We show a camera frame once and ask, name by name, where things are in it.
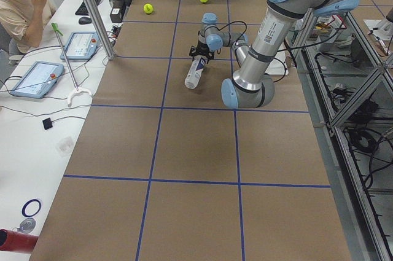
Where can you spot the seated person beige shirt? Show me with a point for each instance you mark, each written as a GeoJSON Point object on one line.
{"type": "Point", "coordinates": [25, 20]}

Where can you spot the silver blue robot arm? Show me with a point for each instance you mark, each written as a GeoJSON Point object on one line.
{"type": "Point", "coordinates": [250, 86]}

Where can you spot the grey metal round lid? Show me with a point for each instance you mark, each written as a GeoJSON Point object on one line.
{"type": "Point", "coordinates": [27, 225]}

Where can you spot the black box white label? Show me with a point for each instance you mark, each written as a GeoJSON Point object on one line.
{"type": "Point", "coordinates": [119, 8]}

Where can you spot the blue tape roll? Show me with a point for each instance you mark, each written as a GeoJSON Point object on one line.
{"type": "Point", "coordinates": [31, 208]}

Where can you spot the blue teach pendant far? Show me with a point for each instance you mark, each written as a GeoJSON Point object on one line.
{"type": "Point", "coordinates": [81, 45]}

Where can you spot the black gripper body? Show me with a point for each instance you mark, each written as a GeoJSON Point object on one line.
{"type": "Point", "coordinates": [202, 46]}

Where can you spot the red cylinder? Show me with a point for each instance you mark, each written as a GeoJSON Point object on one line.
{"type": "Point", "coordinates": [12, 241]}

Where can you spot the blue teach pendant near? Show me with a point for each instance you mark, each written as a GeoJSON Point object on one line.
{"type": "Point", "coordinates": [38, 80]}

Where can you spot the aluminium frame post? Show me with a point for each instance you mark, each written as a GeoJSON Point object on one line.
{"type": "Point", "coordinates": [100, 28]}

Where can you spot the reacher grabber stick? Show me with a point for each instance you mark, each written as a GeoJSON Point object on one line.
{"type": "Point", "coordinates": [77, 89]}

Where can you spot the black computer mouse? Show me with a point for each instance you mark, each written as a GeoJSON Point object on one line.
{"type": "Point", "coordinates": [85, 20]}

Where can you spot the small black square pad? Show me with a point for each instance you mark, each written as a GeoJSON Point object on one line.
{"type": "Point", "coordinates": [47, 123]}

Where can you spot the blue teach pendant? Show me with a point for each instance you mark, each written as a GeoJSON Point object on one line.
{"type": "Point", "coordinates": [81, 45]}
{"type": "Point", "coordinates": [38, 80]}

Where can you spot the white tennis ball can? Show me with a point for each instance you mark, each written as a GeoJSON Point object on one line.
{"type": "Point", "coordinates": [193, 76]}

